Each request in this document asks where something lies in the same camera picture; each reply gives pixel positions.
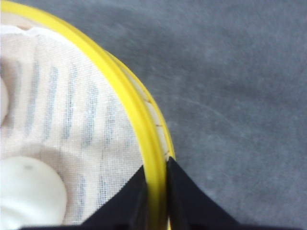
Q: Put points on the white cloth steamer liner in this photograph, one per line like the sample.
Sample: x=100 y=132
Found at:
x=63 y=111

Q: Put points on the bamboo steamer basket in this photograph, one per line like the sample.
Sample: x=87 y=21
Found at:
x=146 y=119

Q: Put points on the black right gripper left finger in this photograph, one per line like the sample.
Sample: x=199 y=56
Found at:
x=127 y=210

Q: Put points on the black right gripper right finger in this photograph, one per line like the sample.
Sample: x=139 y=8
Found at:
x=191 y=209

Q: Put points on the white bun back right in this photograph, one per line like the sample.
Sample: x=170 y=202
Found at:
x=4 y=101

